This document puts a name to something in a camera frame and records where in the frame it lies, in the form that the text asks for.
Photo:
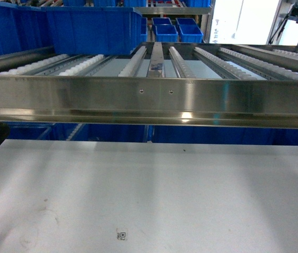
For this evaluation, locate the large blue bin left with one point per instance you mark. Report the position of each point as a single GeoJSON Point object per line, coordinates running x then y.
{"type": "Point", "coordinates": [22, 28]}

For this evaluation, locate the blue bin on rollers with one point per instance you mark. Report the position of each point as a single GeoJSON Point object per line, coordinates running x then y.
{"type": "Point", "coordinates": [94, 30]}

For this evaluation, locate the QR code sticker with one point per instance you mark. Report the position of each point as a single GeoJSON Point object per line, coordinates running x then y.
{"type": "Point", "coordinates": [122, 235]}

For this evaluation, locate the small blue bin background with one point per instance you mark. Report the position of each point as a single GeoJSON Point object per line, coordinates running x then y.
{"type": "Point", "coordinates": [164, 30]}

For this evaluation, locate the stainless steel flow rack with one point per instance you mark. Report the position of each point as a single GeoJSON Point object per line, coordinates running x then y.
{"type": "Point", "coordinates": [163, 92]}

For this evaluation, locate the blue bin background right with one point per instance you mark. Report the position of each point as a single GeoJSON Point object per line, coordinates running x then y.
{"type": "Point", "coordinates": [188, 30]}

